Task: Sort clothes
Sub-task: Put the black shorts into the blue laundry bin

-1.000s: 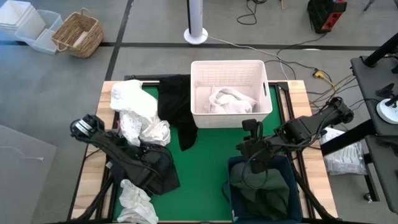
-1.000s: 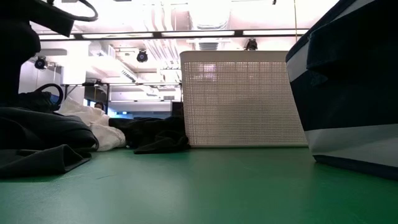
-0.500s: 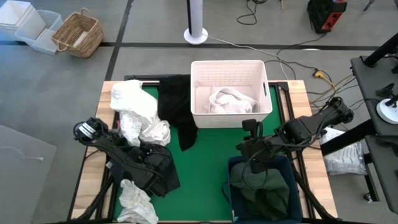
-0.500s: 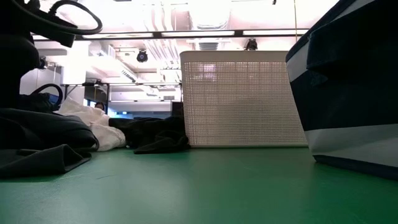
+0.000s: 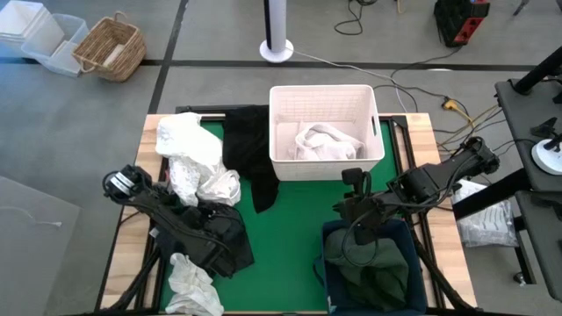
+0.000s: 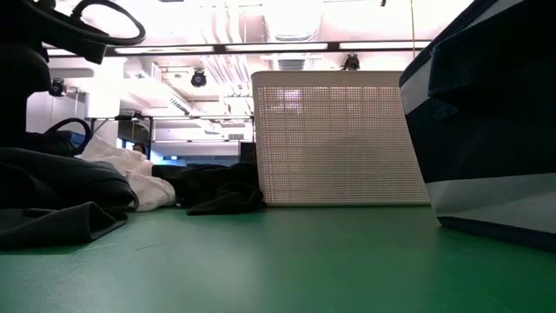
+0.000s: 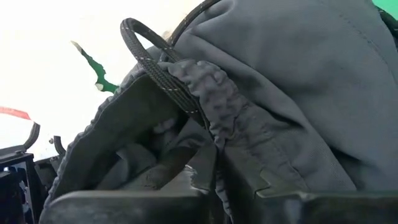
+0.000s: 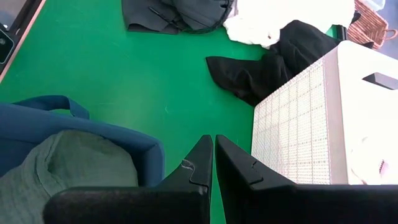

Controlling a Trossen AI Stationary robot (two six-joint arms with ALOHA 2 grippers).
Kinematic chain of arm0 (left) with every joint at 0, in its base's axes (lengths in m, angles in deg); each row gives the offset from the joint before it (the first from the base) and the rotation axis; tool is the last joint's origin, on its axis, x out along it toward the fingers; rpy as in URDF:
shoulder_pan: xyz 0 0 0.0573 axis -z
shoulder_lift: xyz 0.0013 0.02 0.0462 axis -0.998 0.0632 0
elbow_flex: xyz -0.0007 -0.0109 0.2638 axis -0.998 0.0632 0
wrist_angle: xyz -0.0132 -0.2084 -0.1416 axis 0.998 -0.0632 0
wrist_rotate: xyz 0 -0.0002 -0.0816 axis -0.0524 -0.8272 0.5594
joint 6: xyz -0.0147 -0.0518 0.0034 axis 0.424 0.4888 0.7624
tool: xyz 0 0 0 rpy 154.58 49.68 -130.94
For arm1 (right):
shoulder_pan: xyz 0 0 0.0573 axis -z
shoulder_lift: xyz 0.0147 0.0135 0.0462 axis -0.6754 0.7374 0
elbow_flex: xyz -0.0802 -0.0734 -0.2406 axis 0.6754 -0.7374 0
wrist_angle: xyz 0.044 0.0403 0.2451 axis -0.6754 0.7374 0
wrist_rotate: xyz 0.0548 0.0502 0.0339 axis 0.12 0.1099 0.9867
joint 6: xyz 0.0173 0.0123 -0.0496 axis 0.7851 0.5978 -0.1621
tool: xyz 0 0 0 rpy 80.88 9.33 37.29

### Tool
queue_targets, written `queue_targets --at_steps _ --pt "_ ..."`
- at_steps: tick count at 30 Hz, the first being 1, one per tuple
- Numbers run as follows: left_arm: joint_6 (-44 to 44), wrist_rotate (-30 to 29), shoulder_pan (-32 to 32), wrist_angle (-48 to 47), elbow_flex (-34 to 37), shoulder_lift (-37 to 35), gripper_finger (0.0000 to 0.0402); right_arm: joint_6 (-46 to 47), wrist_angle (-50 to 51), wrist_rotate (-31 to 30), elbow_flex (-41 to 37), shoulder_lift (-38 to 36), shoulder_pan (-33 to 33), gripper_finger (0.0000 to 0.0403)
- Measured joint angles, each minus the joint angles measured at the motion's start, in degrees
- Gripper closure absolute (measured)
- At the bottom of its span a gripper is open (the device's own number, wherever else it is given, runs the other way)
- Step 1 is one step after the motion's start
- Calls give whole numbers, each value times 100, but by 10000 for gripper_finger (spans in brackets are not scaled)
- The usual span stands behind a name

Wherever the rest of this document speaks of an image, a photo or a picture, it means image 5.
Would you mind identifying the white plastic laundry basket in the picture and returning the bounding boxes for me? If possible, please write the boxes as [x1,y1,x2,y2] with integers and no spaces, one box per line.
[268,84,386,182]

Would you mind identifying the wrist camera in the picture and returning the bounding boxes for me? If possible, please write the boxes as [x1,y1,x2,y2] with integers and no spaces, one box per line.
[342,167,364,186]
[184,205,204,226]

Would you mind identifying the large white shirt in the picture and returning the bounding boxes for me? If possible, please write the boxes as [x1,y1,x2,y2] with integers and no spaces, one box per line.
[289,121,366,162]

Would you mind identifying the dark green garment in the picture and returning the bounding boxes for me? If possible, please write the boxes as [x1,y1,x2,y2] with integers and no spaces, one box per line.
[324,227,410,312]

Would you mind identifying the clear plastic bag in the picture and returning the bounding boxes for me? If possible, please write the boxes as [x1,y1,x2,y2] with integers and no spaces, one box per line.
[451,179,520,249]

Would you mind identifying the stacked white plastic bins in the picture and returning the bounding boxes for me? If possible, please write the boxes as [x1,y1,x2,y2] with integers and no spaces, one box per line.
[0,0,65,58]

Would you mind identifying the white fan power cable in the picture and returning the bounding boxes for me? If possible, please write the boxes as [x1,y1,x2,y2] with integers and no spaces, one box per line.
[292,49,412,113]

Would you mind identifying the black slanted pole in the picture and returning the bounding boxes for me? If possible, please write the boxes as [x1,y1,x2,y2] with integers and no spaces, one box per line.
[512,46,562,96]

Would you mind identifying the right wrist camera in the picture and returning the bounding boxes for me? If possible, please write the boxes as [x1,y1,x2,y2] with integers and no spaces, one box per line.
[342,167,364,186]

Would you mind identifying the navy blue fabric bin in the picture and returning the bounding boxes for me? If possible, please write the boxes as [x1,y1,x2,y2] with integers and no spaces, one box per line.
[313,217,430,316]

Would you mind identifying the black aluminium table frame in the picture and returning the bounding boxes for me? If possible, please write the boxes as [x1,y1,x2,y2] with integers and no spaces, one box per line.
[94,104,479,316]

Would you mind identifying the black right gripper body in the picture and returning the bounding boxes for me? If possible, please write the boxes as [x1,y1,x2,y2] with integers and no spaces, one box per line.
[335,195,390,230]

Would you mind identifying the small white garment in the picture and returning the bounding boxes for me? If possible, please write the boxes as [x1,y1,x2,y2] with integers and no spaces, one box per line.
[165,251,225,316]

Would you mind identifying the black clamp mount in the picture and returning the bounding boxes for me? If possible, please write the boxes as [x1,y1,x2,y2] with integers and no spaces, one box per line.
[530,117,562,153]

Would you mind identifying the yellow floor cable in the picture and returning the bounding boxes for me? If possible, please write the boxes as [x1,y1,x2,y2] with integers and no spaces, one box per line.
[436,103,501,157]

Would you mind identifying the black and red crate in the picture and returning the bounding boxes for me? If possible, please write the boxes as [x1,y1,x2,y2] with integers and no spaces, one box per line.
[433,0,491,48]

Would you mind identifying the dark grey table panel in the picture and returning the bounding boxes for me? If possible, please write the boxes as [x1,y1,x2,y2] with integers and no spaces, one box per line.
[514,190,562,304]

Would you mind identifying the long black floor cable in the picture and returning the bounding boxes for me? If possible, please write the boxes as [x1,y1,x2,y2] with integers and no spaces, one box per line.
[389,46,462,81]

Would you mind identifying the translucent floor sheet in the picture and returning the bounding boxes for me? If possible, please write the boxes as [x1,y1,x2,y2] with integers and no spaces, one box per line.
[0,175,83,316]

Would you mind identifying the wicker basket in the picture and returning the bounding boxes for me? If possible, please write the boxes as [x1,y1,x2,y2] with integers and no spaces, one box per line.
[71,11,147,83]

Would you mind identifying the black side table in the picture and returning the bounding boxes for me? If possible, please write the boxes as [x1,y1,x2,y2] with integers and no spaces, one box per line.
[494,78,562,194]

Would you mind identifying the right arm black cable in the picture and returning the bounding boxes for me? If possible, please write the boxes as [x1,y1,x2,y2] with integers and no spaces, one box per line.
[341,205,379,268]

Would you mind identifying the white tower fan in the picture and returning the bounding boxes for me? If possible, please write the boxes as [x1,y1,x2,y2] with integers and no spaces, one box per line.
[258,0,294,64]

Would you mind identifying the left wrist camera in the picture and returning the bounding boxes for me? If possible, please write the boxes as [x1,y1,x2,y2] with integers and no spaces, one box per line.
[184,205,204,226]

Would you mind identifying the large white lace garment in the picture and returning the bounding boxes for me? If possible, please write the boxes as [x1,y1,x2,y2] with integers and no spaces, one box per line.
[155,111,241,207]

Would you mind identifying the long black garment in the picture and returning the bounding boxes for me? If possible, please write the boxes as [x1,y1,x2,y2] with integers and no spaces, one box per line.
[221,104,281,214]

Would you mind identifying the looped black floor cable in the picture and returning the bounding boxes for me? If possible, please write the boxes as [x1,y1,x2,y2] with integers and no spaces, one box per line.
[334,0,378,36]

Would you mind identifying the clear plastic storage bin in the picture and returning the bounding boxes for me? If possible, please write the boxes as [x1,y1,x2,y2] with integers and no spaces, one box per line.
[20,12,89,78]

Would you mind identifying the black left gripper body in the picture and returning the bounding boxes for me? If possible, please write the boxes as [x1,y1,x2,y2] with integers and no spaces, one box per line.
[197,212,241,248]

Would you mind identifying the green table mat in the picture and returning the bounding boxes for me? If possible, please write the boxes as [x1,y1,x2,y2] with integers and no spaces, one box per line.
[158,116,403,313]

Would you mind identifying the white round device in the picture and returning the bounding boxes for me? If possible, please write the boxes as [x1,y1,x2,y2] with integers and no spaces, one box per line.
[530,138,562,176]

